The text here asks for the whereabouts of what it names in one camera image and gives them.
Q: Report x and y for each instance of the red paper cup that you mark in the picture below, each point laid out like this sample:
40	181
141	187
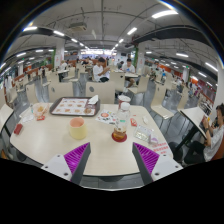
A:
122	99

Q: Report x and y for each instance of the ceiling air conditioner unit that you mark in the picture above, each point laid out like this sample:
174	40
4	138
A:
77	26

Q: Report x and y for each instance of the printed sticker leaflet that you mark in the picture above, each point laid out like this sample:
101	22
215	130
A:
106	117

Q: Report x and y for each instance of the yellow cup with pink inside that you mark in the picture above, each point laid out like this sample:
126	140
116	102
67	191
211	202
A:
78	130

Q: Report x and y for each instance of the small white sachet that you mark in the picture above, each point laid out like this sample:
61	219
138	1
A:
145	120

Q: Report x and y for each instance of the brown tray with paper liner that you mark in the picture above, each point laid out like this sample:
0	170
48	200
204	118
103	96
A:
70	106

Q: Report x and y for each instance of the white neighbouring table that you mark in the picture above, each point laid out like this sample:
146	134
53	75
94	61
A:
192	115

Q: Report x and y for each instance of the person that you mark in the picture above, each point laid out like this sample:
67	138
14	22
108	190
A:
100	71
213	141
129	68
63	65

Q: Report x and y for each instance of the clear plastic bag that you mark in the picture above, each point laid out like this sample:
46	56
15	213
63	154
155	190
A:
143	133

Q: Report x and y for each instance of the ceiling strip lights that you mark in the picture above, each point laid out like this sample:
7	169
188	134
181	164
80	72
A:
164	14

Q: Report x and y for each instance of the crumpled white napkin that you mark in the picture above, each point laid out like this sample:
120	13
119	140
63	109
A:
93	99

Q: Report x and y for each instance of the small dark red box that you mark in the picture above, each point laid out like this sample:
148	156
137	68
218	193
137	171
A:
18	129

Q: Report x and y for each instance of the food wrapper with fries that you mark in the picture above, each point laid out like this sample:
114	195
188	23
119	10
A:
40	110

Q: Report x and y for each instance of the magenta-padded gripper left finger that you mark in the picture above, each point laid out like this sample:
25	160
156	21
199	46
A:
60	165

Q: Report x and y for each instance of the flat round red coaster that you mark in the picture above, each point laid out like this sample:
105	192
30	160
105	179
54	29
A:
119	140

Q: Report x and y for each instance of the clear bottle with amber drink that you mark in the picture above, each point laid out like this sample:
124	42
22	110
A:
121	123

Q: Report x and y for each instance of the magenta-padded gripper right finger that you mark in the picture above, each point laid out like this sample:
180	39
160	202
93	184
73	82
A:
166	166

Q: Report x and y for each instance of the beige canteen chairs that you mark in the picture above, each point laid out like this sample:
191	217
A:
100	91

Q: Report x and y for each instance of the small red packet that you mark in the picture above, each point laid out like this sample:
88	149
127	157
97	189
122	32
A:
133	122

